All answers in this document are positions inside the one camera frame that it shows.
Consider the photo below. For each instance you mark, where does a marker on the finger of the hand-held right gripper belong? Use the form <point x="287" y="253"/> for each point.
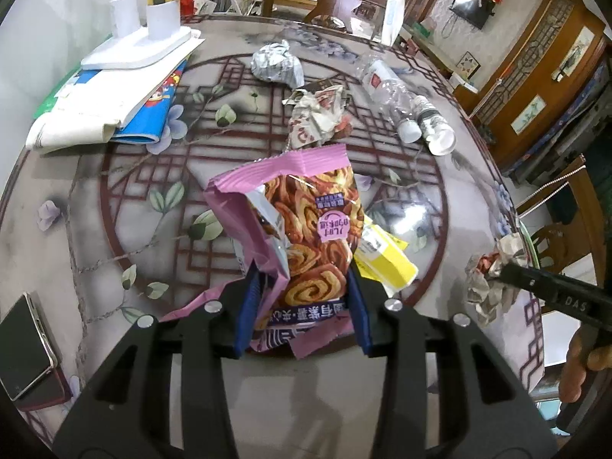
<point x="521" y="275"/>

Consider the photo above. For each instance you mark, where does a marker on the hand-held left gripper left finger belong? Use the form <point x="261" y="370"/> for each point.
<point x="248" y="311"/>

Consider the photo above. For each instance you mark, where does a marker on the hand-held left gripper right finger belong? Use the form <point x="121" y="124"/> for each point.
<point x="361" y="311"/>

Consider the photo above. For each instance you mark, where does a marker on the printed wrapper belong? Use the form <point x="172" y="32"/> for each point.
<point x="315" y="119"/>
<point x="487" y="291"/>

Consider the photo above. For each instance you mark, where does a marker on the yellow snack packet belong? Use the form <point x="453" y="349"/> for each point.
<point x="382" y="263"/>

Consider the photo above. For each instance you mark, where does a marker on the pink snack packet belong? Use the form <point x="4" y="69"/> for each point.
<point x="306" y="229"/>

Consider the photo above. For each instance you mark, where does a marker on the person's right hand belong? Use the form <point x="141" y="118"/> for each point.
<point x="581" y="363"/>

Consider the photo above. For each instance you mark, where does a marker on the carved wooden chair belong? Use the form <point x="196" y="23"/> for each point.
<point x="569" y="229"/>

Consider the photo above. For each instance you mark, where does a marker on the blue patterned curtain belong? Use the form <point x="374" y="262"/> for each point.
<point x="569" y="124"/>

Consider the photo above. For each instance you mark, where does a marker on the short scroll painting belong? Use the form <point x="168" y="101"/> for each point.
<point x="528" y="114"/>

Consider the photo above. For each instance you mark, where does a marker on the clear plastic bottle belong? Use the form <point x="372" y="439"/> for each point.
<point x="387" y="91"/>
<point x="437" y="129"/>

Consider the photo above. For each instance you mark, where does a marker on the blue picture book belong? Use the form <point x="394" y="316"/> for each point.
<point x="148" y="124"/>

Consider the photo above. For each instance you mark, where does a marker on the small framed picture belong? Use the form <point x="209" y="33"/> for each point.
<point x="467" y="66"/>

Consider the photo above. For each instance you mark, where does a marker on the black smartphone red case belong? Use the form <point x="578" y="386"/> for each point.
<point x="24" y="344"/>

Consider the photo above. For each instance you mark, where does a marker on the small dark packet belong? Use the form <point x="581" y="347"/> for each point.
<point x="318" y="86"/>

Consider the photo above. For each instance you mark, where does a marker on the tall scroll painting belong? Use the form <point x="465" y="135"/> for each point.
<point x="576" y="52"/>

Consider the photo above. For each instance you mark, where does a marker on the crumpled silver foil wrapper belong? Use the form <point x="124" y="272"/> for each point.
<point x="277" y="64"/>

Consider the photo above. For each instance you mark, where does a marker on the stack of books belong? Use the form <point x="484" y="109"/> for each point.
<point x="86" y="110"/>

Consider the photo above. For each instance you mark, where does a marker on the white desk lamp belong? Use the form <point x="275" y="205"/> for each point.
<point x="129" y="52"/>

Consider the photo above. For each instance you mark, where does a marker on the white long plastic package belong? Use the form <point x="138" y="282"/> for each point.
<point x="393" y="14"/>

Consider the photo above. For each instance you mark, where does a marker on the green book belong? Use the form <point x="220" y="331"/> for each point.
<point x="48" y="100"/>

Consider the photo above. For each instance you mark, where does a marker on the wall mounted television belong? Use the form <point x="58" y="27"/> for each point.
<point x="471" y="9"/>

